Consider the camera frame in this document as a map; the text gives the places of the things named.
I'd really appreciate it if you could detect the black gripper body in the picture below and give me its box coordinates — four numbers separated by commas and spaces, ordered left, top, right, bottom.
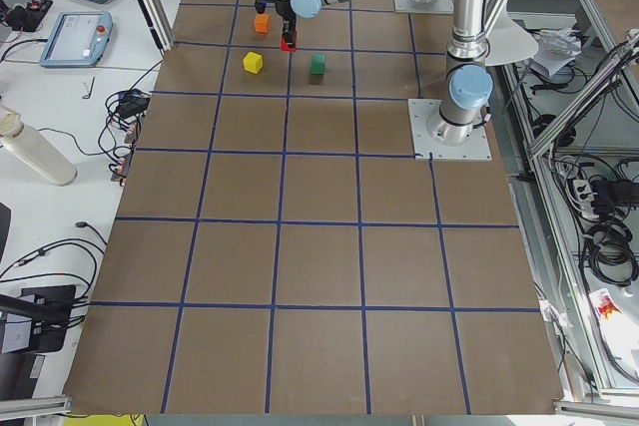
274, 0, 296, 22

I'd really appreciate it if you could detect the red wooden block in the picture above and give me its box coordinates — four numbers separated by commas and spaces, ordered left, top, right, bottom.
281, 33, 298, 52

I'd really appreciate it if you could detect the orange wooden block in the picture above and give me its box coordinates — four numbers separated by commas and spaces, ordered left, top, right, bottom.
254, 13, 271, 34

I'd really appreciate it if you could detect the green wooden block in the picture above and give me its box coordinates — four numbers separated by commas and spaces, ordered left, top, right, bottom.
310, 54, 326, 76

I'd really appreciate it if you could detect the yellow wooden block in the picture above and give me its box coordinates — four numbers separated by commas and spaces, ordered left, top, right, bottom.
243, 51, 264, 75

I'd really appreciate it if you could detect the hex key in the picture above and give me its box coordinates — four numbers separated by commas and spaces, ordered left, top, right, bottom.
81, 76, 96, 100

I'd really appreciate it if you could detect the near blue teach pendant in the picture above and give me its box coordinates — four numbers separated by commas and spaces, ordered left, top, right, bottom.
39, 11, 113, 68

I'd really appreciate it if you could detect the brown grid table mat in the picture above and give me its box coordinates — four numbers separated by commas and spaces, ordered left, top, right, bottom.
65, 0, 562, 415

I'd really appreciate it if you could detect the white water bottle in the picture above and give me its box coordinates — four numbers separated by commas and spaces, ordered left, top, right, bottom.
1, 106, 77, 186

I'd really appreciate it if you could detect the black monitor stand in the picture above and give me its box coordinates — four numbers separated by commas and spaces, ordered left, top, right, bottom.
1, 285, 76, 354

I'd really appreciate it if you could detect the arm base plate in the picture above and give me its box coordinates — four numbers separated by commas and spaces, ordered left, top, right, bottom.
393, 0, 453, 15
407, 99, 492, 162

